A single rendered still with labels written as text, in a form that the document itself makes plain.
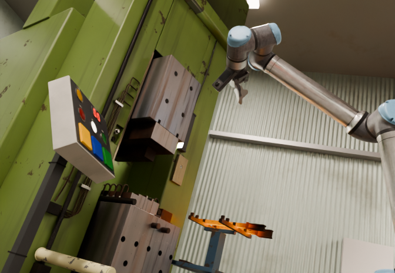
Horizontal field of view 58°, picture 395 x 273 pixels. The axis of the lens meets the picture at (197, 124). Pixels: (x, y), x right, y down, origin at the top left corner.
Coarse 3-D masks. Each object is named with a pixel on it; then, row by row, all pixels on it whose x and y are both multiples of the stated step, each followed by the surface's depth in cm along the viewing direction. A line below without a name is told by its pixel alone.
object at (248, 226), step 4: (200, 220) 213; (208, 220) 209; (212, 220) 208; (212, 224) 208; (216, 224) 205; (220, 224) 203; (236, 224) 196; (240, 224) 195; (244, 224) 193; (248, 224) 191; (252, 224) 190; (256, 224) 189; (260, 224) 187; (244, 228) 195; (248, 228) 191; (252, 228) 189; (256, 228) 188; (260, 228) 187; (264, 228) 186
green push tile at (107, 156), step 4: (104, 148) 138; (104, 152) 137; (108, 152) 142; (104, 156) 136; (108, 156) 140; (104, 160) 136; (108, 160) 139; (108, 164) 137; (112, 164) 142; (112, 168) 140
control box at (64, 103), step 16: (64, 80) 127; (64, 96) 123; (64, 112) 120; (96, 112) 146; (64, 128) 117; (96, 128) 139; (64, 144) 114; (80, 144) 116; (80, 160) 124; (96, 160) 127; (96, 176) 137; (112, 176) 141
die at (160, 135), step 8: (128, 128) 196; (136, 128) 192; (144, 128) 188; (152, 128) 185; (160, 128) 188; (128, 136) 193; (136, 136) 189; (144, 136) 185; (152, 136) 183; (160, 136) 188; (168, 136) 192; (120, 144) 203; (128, 144) 200; (136, 144) 196; (144, 144) 193; (152, 144) 190; (160, 144) 187; (168, 144) 192; (176, 144) 197; (160, 152) 198; (168, 152) 195
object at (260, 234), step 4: (220, 228) 216; (224, 228) 214; (228, 228) 213; (240, 228) 208; (248, 232) 204; (252, 232) 202; (256, 232) 200; (260, 232) 200; (264, 232) 199; (268, 232) 197; (272, 232) 197; (260, 236) 198; (264, 236) 197; (268, 236) 196
